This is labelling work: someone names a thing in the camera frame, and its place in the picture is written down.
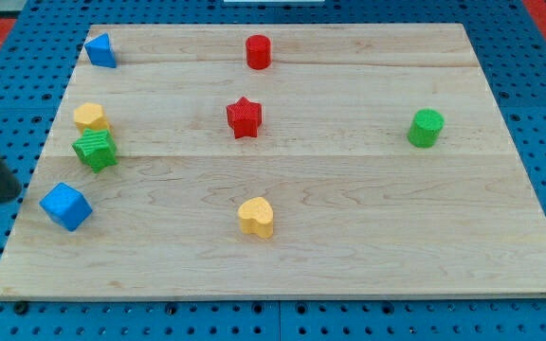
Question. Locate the yellow hexagon block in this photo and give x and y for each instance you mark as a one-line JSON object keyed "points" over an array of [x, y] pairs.
{"points": [[91, 116]]}

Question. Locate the red cylinder block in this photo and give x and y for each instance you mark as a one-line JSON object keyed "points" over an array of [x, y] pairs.
{"points": [[258, 52]]}

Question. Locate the wooden board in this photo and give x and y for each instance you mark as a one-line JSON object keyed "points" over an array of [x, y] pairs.
{"points": [[359, 213]]}

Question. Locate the yellow heart block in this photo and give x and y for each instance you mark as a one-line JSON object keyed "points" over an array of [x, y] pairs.
{"points": [[256, 217]]}

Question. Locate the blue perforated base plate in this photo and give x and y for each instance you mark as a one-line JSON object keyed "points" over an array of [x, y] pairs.
{"points": [[37, 60]]}

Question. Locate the blue cube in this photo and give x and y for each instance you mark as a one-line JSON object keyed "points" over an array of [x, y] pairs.
{"points": [[66, 207]]}

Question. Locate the green cylinder block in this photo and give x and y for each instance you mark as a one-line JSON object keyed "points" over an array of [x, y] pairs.
{"points": [[425, 128]]}

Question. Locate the red star block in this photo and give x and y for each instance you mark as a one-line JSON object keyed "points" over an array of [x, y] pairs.
{"points": [[244, 117]]}

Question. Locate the green star block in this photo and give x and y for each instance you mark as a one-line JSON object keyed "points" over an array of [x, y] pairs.
{"points": [[96, 149]]}

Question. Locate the blue triangle block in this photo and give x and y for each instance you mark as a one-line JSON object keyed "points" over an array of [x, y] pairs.
{"points": [[100, 51]]}

